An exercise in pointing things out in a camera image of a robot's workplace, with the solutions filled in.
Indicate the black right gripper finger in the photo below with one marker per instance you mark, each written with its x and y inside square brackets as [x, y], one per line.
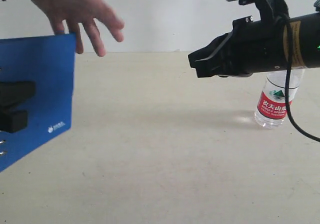
[210, 51]
[206, 68]

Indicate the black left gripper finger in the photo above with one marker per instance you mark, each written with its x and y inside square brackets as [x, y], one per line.
[12, 93]
[12, 122]

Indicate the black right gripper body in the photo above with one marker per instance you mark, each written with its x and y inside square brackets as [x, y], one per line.
[257, 47]

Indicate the blue ring binder notebook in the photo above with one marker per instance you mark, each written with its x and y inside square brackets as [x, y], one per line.
[49, 61]

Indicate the clear water bottle red label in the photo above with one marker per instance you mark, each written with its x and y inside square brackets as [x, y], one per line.
[271, 107]

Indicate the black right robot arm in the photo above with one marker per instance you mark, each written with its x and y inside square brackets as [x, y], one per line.
[305, 39]

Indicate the person's open bare hand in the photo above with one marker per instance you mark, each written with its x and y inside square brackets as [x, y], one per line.
[85, 13]

